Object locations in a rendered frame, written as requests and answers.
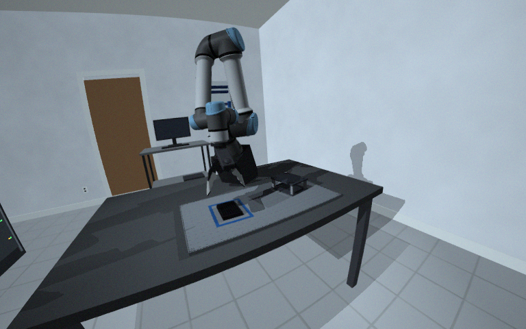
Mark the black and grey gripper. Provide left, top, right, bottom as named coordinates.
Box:
left=207, top=141, right=245, bottom=196

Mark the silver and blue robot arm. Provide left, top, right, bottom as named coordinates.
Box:
left=189, top=27, right=258, bottom=170

